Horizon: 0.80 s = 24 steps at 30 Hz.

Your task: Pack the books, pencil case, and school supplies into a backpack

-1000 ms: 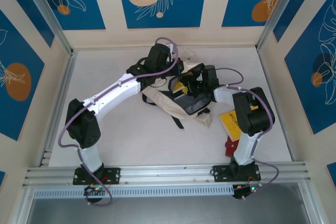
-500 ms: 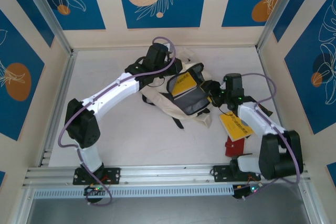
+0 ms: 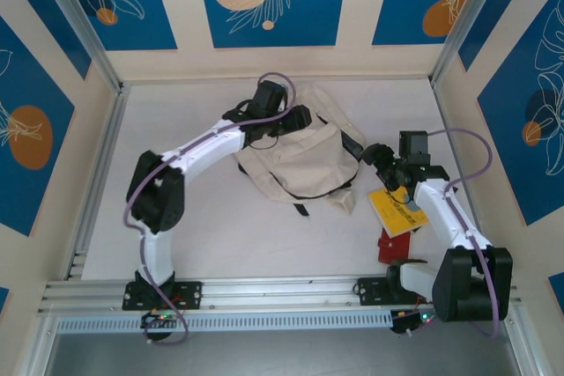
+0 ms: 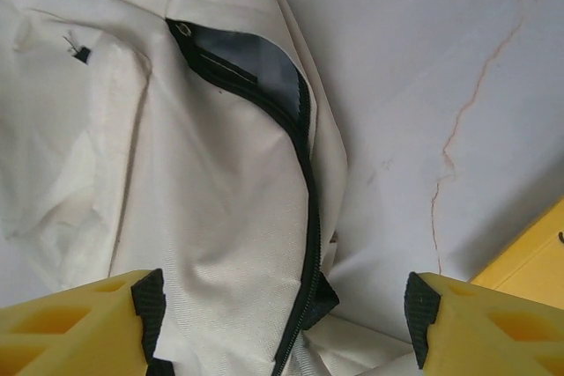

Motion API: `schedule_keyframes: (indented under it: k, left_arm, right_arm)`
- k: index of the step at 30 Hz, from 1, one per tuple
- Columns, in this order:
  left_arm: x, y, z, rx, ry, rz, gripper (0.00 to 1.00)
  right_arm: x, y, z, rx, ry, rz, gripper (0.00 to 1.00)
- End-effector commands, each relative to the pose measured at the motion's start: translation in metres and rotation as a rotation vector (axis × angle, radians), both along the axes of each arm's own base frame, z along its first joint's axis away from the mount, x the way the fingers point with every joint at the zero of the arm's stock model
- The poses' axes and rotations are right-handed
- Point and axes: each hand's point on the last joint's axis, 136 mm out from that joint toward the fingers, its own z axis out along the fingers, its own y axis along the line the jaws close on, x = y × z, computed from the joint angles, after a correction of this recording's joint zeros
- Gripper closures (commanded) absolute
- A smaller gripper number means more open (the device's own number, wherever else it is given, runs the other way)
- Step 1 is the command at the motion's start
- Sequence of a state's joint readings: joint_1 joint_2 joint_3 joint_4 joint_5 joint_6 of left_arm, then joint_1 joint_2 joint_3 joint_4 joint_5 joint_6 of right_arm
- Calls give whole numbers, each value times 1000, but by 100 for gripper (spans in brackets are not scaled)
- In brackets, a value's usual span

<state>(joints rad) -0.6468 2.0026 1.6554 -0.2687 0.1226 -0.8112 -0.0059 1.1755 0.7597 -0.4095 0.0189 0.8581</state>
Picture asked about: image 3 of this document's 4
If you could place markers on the beige canvas backpack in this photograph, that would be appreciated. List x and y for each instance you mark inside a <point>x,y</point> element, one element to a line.
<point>304,164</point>

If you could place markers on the yellow book cartoon person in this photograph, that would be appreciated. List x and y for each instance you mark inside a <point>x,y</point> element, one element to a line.
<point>392,213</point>

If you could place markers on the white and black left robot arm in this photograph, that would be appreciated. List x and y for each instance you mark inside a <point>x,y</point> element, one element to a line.
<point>202,153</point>

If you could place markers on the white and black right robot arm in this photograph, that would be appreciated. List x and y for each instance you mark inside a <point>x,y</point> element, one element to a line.
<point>440,208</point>

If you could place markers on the blue poster cream circle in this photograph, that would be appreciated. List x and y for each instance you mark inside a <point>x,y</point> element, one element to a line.
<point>308,19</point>

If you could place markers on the blue poster dark circle leaves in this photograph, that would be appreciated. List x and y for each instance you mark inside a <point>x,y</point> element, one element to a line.
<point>520,151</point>

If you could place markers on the blue poster fern orange circle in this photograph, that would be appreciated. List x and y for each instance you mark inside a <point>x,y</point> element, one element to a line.
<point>396,6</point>

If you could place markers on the small controller circuit board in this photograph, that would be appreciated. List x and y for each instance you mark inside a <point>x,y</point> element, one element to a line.
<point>164,317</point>
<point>412,319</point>

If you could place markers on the narrow blue floral poster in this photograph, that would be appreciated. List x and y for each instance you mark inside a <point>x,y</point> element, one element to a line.
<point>72,48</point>
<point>484,28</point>

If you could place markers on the blue poster small orange circle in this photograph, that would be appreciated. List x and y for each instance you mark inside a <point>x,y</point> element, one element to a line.
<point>145,19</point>

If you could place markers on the small blue poster corner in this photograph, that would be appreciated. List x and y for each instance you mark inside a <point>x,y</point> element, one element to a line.
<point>557,290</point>
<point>3,301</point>

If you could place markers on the blue poster large orange circle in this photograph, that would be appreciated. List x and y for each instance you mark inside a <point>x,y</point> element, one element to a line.
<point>26,85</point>

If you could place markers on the aluminium side rail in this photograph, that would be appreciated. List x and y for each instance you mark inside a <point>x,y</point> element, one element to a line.
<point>106,160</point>
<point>460,173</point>

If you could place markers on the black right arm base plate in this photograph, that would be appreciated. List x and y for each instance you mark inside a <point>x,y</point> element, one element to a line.
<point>368,292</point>

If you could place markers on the aluminium corner post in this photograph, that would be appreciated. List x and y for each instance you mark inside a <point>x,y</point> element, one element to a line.
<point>467,15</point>
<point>75,19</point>

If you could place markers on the long aluminium mounting rail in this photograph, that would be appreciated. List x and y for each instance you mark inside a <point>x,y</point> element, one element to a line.
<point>282,290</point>

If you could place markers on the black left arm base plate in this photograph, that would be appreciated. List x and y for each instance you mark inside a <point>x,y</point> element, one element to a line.
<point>194,294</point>

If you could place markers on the aluminium lower frame bar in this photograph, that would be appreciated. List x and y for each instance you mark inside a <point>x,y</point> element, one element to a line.
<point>529,354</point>
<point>37,349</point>

